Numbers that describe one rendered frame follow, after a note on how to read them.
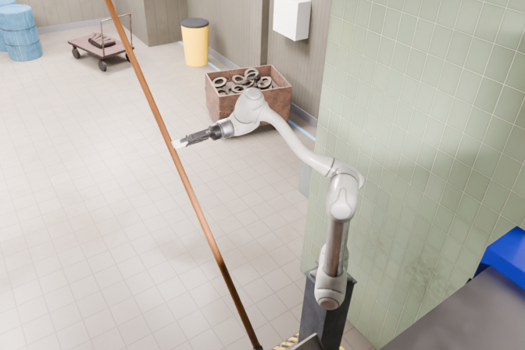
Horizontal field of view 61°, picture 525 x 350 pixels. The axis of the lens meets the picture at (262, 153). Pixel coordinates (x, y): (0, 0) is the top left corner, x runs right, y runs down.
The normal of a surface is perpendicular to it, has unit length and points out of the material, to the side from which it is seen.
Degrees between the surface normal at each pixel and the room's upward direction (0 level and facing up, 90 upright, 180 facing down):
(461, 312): 0
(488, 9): 90
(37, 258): 0
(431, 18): 90
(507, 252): 0
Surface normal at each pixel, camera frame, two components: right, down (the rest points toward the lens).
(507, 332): 0.04, -0.82
